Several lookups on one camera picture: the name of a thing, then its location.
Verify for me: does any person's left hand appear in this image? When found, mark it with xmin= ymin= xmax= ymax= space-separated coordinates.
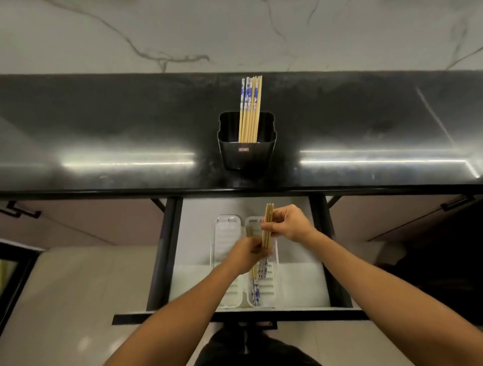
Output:
xmin=226 ymin=236 xmax=273 ymax=277

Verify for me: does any black plastic chopstick holder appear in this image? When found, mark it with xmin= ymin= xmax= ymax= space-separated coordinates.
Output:
xmin=217 ymin=111 xmax=277 ymax=171

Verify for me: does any beige cabinet door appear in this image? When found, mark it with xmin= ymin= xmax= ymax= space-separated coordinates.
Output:
xmin=0 ymin=198 xmax=167 ymax=250
xmin=327 ymin=194 xmax=483 ymax=243

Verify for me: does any person's left forearm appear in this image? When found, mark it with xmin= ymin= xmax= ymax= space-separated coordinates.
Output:
xmin=103 ymin=264 xmax=236 ymax=366

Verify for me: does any wooden chopstick with blue end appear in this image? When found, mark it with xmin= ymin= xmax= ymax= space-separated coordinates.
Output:
xmin=259 ymin=204 xmax=269 ymax=279
xmin=251 ymin=266 xmax=262 ymax=306
xmin=263 ymin=204 xmax=275 ymax=279

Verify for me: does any person's right forearm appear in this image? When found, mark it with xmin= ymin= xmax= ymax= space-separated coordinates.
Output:
xmin=302 ymin=231 xmax=483 ymax=366

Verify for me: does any white ribbed plastic chopstick case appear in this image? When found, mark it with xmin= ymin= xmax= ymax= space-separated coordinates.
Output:
xmin=211 ymin=214 xmax=280 ymax=310

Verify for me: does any person's right hand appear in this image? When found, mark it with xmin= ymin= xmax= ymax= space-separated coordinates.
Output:
xmin=261 ymin=204 xmax=317 ymax=245

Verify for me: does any black cabinet handle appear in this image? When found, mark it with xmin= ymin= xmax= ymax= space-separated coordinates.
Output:
xmin=0 ymin=201 xmax=42 ymax=219
xmin=440 ymin=195 xmax=477 ymax=212

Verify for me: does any black framed glass door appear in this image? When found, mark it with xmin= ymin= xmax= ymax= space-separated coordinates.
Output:
xmin=0 ymin=239 xmax=44 ymax=335

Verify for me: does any black drawer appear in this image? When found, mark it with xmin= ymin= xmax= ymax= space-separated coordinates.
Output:
xmin=112 ymin=195 xmax=370 ymax=326

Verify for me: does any person's dark clothing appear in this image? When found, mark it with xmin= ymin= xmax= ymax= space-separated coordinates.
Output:
xmin=194 ymin=327 xmax=324 ymax=366

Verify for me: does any white drawer liner mat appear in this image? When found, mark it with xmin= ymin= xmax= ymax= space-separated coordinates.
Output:
xmin=169 ymin=198 xmax=331 ymax=309

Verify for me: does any bunch of blue-patterned chopsticks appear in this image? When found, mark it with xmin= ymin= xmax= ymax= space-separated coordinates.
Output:
xmin=238 ymin=75 xmax=263 ymax=144

